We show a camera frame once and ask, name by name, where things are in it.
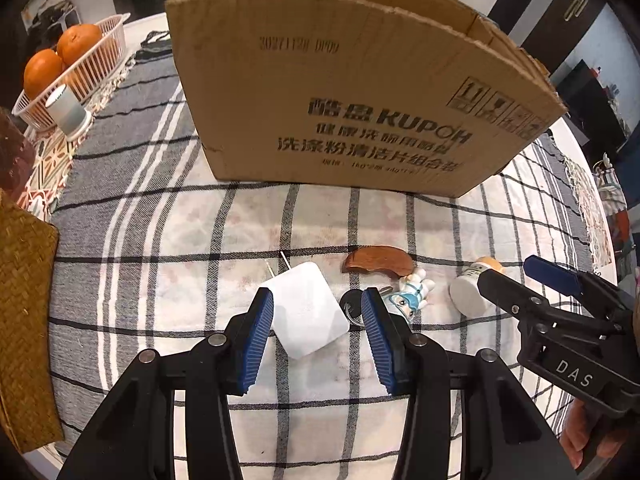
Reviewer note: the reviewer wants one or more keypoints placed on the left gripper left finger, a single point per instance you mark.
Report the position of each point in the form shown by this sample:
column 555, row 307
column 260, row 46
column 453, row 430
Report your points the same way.
column 131, row 434

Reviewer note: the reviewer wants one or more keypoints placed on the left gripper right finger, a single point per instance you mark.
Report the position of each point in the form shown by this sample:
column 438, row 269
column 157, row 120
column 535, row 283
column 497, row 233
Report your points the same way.
column 504, row 436

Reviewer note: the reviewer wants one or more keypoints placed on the orange fruit front left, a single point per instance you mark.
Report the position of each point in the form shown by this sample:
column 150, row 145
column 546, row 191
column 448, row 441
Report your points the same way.
column 40, row 71

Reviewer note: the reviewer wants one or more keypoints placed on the person right hand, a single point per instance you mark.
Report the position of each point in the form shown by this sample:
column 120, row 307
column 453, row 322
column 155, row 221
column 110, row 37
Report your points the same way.
column 576, row 434

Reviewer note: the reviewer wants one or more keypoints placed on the glass vase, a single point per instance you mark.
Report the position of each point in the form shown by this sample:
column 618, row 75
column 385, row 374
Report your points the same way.
column 17, row 157

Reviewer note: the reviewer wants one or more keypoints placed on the white square charger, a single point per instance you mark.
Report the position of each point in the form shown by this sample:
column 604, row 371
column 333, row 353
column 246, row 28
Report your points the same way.
column 306, row 315

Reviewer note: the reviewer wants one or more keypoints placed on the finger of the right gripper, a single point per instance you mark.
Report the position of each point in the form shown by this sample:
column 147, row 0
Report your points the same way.
column 526, row 305
column 590, row 290

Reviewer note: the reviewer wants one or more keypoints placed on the white fruit basket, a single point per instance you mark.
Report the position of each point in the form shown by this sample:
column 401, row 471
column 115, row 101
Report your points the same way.
column 83, row 77

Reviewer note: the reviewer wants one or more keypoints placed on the plaid grey white tablecloth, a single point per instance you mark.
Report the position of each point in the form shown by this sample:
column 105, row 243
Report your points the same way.
column 154, row 252

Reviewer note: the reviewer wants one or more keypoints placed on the black tv cabinet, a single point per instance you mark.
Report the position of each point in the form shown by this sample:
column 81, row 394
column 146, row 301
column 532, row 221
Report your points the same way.
column 590, row 109

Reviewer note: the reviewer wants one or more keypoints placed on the patterned colourful placemat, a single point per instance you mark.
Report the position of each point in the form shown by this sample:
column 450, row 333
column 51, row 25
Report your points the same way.
column 55, row 154

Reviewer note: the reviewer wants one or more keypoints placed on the white pill bottle orange cap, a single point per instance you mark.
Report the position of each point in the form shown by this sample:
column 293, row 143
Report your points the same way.
column 464, row 292

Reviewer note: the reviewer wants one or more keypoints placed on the orange fruit right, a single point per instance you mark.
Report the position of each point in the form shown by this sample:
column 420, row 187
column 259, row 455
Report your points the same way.
column 76, row 41

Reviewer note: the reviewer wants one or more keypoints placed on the orange fruit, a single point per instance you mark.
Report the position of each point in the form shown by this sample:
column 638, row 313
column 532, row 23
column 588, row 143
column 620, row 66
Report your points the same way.
column 40, row 71
column 76, row 41

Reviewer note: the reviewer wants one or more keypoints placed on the brown cardboard box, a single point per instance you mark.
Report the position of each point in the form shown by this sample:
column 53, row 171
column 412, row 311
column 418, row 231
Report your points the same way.
column 423, row 96

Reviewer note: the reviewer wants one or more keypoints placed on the woven wicker tissue box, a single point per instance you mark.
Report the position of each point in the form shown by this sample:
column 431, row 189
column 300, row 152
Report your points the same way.
column 28, row 411

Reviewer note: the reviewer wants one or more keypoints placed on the white blue figurine keychain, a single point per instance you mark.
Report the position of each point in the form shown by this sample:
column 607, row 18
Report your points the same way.
column 406, row 299

